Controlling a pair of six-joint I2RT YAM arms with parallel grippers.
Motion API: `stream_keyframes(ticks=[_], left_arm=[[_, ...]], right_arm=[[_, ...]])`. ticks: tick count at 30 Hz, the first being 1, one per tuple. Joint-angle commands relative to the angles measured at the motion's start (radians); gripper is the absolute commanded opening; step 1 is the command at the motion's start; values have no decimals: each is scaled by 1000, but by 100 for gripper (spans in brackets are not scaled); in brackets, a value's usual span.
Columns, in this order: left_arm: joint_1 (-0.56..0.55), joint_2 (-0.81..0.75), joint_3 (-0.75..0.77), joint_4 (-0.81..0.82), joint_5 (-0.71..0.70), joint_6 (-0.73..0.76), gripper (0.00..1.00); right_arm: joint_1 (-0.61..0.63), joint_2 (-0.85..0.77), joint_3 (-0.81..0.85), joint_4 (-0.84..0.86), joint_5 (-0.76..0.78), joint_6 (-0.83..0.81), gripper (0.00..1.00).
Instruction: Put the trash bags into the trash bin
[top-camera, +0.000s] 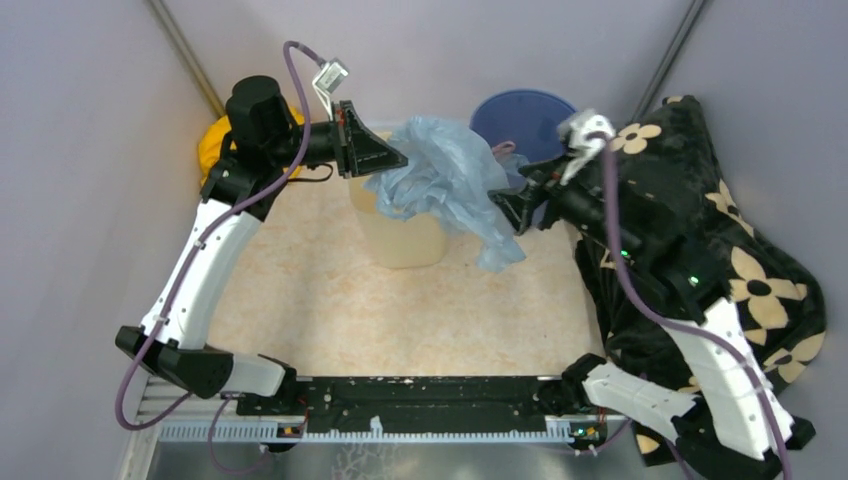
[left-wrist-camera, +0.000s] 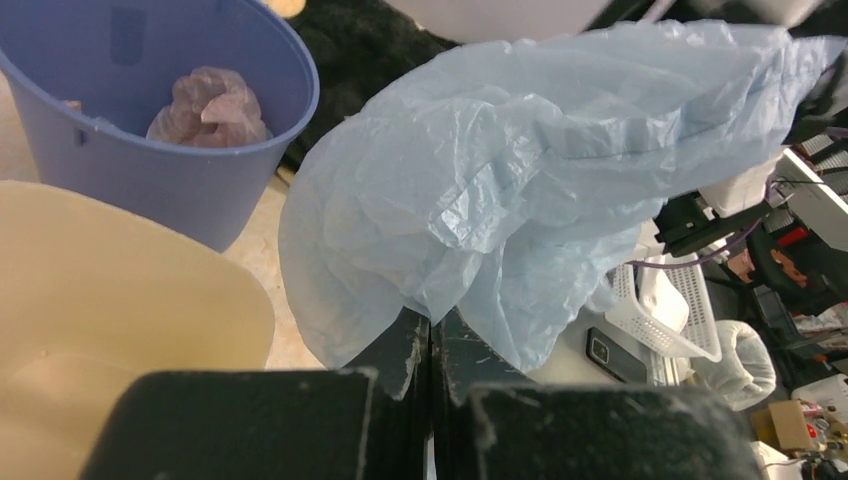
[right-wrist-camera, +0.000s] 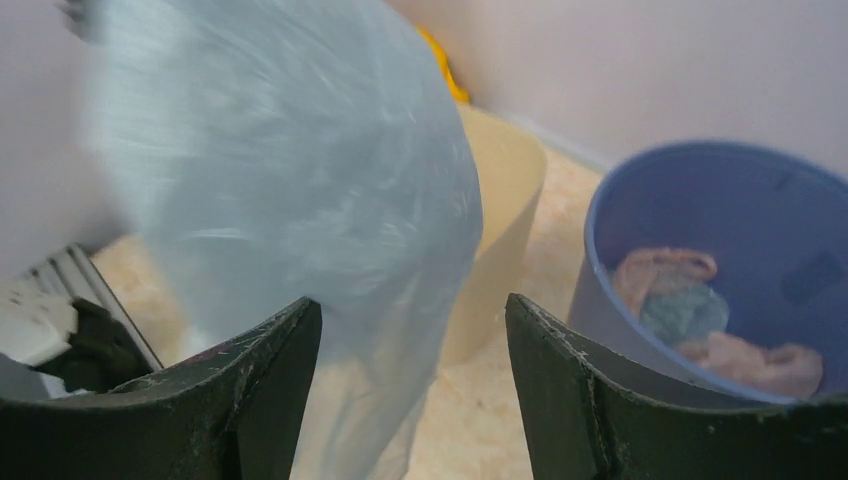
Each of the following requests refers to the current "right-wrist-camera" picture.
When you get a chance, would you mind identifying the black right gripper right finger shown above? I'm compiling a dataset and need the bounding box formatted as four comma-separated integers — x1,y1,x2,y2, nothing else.
505,294,847,479

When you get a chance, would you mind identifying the teal crumpled trash bag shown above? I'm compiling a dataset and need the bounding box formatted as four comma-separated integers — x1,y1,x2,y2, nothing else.
639,283,729,347

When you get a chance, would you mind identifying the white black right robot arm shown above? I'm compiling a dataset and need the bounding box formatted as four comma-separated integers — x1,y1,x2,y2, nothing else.
1,281,847,479

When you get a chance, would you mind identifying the beige plastic trash bin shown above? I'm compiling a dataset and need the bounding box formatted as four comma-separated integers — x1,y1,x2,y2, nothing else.
441,105,547,367

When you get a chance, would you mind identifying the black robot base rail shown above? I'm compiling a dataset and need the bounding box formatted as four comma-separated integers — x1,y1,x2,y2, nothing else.
17,244,163,399

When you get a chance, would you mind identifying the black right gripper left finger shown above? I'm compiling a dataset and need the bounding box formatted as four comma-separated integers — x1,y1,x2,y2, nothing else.
1,299,322,479

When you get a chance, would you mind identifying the yellow crumpled cloth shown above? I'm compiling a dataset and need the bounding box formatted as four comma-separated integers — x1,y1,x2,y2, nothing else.
416,27,471,104

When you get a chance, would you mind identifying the light blue trash bag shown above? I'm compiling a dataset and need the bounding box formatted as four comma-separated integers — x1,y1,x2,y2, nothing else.
61,1,483,479

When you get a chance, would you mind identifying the blue plastic trash bin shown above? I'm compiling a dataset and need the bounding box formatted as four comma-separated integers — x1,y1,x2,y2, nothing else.
566,139,848,407

